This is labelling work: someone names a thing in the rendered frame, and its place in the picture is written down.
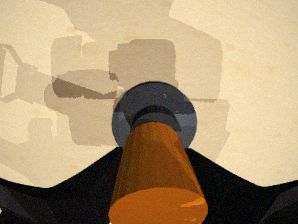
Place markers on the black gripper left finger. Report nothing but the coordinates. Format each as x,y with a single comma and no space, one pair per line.
82,199

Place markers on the orange knob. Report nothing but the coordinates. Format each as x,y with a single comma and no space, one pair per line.
156,183

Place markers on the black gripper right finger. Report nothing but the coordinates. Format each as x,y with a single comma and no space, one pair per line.
233,200

